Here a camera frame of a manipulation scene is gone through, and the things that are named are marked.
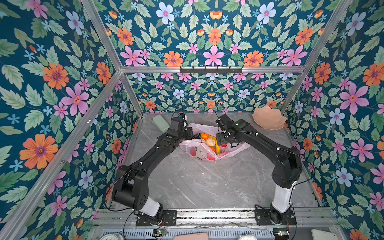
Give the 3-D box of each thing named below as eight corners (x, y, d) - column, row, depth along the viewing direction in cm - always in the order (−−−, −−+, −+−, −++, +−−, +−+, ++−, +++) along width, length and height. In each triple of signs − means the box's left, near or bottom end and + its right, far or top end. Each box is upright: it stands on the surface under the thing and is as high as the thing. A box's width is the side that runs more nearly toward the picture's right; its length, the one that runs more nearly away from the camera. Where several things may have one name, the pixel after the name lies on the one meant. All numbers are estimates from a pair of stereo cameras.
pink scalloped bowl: (268, 134, 109) (271, 130, 106) (249, 114, 122) (250, 110, 119) (288, 124, 115) (291, 120, 111) (267, 107, 128) (269, 102, 124)
